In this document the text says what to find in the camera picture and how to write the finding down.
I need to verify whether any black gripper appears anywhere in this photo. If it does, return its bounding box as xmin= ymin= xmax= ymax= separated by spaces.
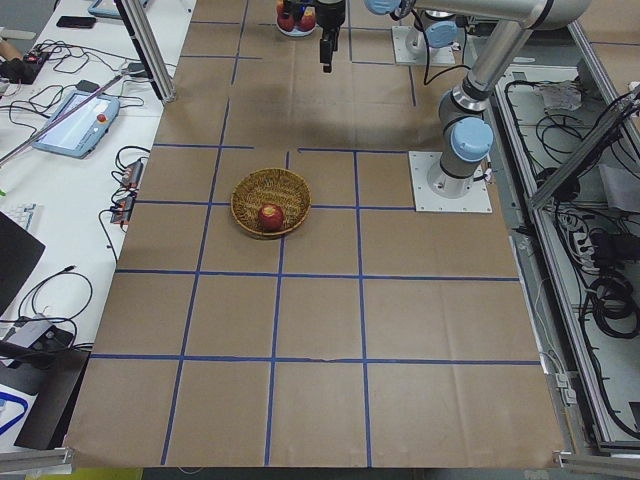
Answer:
xmin=314 ymin=0 xmax=346 ymax=73

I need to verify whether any red apple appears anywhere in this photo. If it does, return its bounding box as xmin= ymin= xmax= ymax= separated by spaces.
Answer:
xmin=258 ymin=203 xmax=284 ymax=232
xmin=277 ymin=13 xmax=296 ymax=32
xmin=298 ymin=9 xmax=316 ymax=32

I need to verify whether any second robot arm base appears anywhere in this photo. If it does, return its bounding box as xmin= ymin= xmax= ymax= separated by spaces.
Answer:
xmin=405 ymin=9 xmax=458 ymax=66

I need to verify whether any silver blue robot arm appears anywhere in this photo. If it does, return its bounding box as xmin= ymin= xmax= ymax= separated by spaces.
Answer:
xmin=365 ymin=0 xmax=590 ymax=199

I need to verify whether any light blue round plate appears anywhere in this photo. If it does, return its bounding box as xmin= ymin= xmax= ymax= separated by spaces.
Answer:
xmin=276 ymin=18 xmax=315 ymax=37

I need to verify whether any woven wicker basket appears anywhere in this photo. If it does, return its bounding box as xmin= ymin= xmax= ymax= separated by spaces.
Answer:
xmin=231 ymin=168 xmax=311 ymax=239

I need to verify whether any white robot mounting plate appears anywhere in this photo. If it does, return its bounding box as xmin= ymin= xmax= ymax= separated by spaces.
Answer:
xmin=408 ymin=151 xmax=493 ymax=214

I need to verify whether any black smartphone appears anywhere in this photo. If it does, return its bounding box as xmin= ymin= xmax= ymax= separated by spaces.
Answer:
xmin=56 ymin=15 xmax=97 ymax=29

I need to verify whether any brown cardboard table cover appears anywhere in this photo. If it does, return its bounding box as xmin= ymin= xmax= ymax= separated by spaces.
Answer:
xmin=65 ymin=1 xmax=564 ymax=468

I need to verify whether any blue teach pendant tablet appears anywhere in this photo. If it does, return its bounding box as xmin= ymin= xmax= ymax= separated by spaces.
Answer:
xmin=33 ymin=95 xmax=121 ymax=159

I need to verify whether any thin metal rod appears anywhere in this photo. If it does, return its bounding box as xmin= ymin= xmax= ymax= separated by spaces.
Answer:
xmin=1 ymin=70 xmax=128 ymax=165

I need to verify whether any white keyboard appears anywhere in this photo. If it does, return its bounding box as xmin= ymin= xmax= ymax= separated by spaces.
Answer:
xmin=1 ymin=203 xmax=40 ymax=231

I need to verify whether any black laptop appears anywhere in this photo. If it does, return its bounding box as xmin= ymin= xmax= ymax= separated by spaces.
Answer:
xmin=0 ymin=213 xmax=45 ymax=314

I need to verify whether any aluminium frame post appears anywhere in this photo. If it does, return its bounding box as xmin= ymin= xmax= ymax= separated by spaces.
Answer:
xmin=115 ymin=0 xmax=176 ymax=105

